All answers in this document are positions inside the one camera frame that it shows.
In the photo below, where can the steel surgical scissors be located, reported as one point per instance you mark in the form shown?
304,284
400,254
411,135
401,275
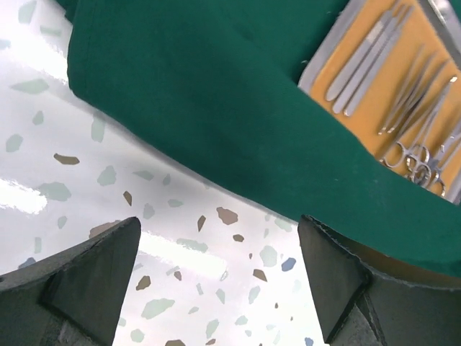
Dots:
416,154

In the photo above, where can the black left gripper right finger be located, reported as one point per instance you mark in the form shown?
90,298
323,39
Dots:
363,297

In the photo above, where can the steel scalpel handle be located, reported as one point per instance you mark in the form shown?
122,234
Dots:
343,98
368,69
342,77

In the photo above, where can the yellow tray liner mat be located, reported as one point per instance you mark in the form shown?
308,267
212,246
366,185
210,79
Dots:
396,86

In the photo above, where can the steel instrument tray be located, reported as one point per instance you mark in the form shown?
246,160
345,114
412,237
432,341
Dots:
389,93

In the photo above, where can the dark green surgical cloth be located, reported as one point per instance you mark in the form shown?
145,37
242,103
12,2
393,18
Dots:
213,85

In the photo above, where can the steel forceps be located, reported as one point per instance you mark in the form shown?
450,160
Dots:
411,93

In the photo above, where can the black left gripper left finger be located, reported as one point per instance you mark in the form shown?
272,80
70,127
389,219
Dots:
73,297

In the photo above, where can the steel hemostat clamp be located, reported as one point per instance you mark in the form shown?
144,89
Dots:
437,169

